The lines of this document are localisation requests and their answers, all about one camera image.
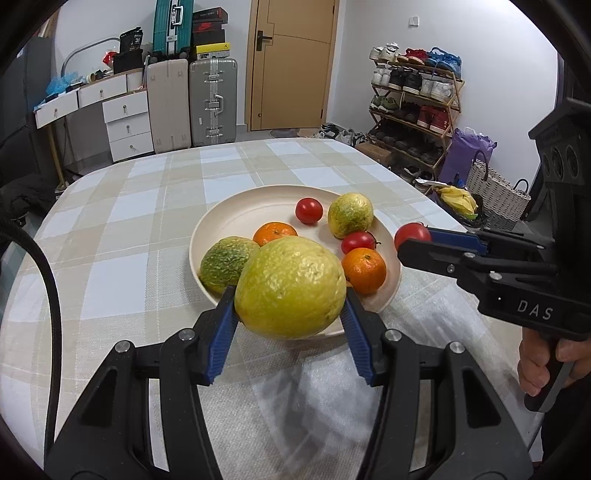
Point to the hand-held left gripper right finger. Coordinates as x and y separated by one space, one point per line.
358 332

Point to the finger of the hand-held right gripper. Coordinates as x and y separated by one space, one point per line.
455 239
443 261

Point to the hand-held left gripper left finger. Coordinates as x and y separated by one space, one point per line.
220 332

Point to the red tomato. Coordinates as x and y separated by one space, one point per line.
358 242
309 210
412 233

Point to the small orange tangerine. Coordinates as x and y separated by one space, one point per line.
364 271

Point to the green wrinkled citrus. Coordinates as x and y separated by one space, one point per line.
224 267

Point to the large yellow citrus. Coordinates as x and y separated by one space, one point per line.
291 288

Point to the cream oval plate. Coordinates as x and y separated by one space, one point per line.
240 217

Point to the person's right forearm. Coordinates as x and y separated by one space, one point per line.
570 424

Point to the person's right hand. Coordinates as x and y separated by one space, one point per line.
531 364

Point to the woven grey basket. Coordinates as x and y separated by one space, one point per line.
496 198

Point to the purple bag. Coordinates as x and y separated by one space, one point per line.
461 154

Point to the small yellow-green lemon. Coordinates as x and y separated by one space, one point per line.
350 215

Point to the large orange tangerine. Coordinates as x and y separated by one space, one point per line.
272 232

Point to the brown cardboard box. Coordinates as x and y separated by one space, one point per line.
374 153

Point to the pile of floor shoes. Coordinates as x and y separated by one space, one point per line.
341 134

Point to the wooden shoe rack with shoes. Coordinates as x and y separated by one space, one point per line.
415 85

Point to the silver suitcase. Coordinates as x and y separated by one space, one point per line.
212 101

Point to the beige suitcase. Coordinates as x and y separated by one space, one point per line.
168 106

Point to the white drawer desk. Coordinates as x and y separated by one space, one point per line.
124 120

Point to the wooden door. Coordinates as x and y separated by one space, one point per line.
291 69

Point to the dark jacket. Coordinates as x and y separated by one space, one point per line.
25 196

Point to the blue plastic bag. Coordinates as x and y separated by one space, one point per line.
62 85

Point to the stack of shoe boxes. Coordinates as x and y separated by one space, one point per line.
211 34

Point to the teal suitcase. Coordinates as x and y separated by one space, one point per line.
171 25

